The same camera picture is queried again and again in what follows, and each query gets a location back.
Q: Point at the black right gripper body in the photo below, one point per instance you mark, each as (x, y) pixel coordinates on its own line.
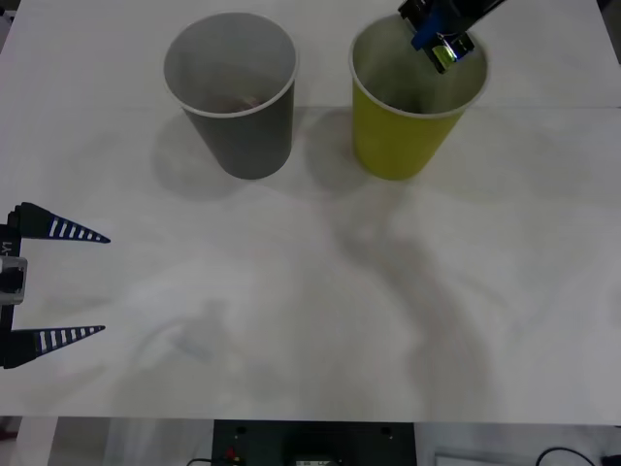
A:
(451, 12)

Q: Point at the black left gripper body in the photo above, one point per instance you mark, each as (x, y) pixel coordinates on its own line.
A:
(10, 247)

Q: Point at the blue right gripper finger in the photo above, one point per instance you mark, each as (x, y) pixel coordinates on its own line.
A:
(427, 31)
(465, 46)

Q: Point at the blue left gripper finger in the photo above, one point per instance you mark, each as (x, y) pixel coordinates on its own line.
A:
(34, 342)
(43, 225)

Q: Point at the dark patterned drink can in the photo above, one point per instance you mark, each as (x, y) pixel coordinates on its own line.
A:
(444, 57)

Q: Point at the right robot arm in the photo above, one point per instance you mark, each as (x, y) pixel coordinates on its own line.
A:
(491, 7)

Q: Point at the yellow-green plastic bin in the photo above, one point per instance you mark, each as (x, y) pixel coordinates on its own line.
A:
(398, 141)

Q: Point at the grey plastic bin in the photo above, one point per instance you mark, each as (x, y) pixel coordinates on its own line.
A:
(247, 141)

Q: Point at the black robot torso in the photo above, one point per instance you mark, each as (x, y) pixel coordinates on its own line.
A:
(310, 442)

